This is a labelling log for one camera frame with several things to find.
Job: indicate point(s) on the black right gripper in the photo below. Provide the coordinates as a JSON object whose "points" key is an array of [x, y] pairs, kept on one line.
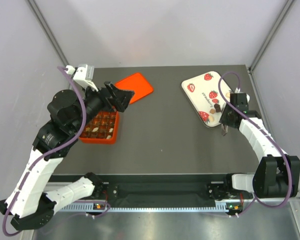
{"points": [[224, 120]]}

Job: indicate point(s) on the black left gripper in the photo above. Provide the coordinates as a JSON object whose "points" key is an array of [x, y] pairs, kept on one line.
{"points": [[120, 99]]}

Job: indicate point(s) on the metal tweezers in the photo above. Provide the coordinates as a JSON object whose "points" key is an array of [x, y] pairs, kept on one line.
{"points": [[224, 129]]}

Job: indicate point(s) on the orange box lid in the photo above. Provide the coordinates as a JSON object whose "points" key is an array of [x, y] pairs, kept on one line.
{"points": [[137, 83]]}

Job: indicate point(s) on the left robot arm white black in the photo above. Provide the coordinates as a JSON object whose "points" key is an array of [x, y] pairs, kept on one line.
{"points": [[29, 205]]}

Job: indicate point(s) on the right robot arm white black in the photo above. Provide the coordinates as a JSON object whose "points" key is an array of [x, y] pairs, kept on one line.
{"points": [[277, 174]]}

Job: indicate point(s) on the dark square chocolate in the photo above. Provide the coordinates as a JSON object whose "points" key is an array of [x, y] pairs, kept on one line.
{"points": [[217, 108]]}

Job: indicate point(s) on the tan caramel chocolate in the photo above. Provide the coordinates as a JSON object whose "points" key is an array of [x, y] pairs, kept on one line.
{"points": [[212, 111]]}

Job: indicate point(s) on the orange chocolate box with grid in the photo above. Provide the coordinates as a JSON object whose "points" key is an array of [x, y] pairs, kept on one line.
{"points": [[104, 120]]}

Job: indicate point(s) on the white strawberry tray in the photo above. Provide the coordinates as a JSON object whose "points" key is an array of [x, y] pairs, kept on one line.
{"points": [[203, 91]]}

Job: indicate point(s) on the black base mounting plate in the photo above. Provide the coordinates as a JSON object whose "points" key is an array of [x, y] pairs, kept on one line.
{"points": [[163, 195]]}

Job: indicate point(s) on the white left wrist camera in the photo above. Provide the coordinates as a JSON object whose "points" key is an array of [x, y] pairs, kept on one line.
{"points": [[84, 76]]}

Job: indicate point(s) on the aluminium rail frame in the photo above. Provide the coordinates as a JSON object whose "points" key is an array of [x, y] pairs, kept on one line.
{"points": [[169, 209]]}

